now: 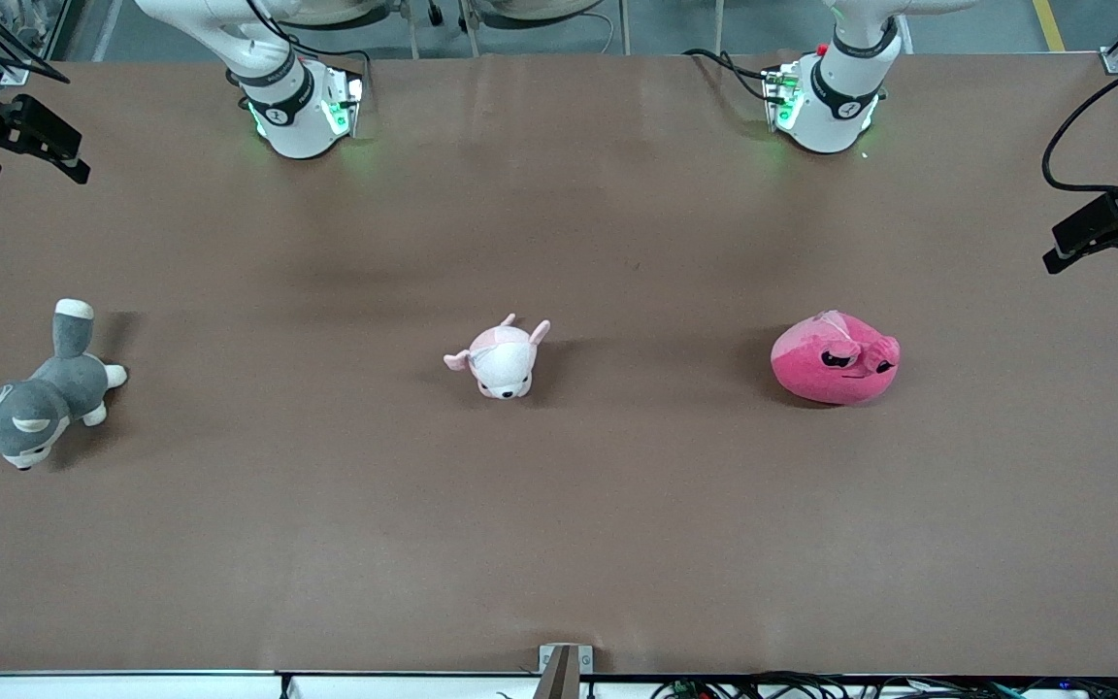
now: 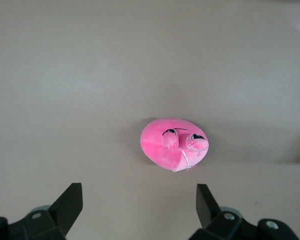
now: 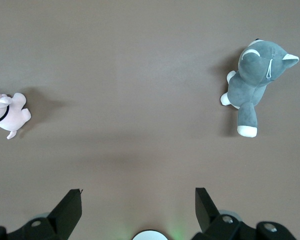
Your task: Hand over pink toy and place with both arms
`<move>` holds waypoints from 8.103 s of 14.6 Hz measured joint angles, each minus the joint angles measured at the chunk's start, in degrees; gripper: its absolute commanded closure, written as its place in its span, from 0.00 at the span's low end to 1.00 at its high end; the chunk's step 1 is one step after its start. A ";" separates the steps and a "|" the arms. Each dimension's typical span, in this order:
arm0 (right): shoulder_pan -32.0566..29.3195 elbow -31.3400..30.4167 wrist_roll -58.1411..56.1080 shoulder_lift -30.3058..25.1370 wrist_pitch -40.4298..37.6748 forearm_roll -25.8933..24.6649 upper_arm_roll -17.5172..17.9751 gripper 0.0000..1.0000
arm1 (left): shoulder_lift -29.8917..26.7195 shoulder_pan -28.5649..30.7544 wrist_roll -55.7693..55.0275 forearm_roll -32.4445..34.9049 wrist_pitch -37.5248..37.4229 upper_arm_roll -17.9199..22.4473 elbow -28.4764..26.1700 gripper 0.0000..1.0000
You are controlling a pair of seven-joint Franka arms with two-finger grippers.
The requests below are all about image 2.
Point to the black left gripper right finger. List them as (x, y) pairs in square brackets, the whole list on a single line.
[(207, 210)]

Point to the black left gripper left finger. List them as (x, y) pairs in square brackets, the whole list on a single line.
[(62, 212)]

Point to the pink round plush toy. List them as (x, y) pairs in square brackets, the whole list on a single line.
[(155, 150)]

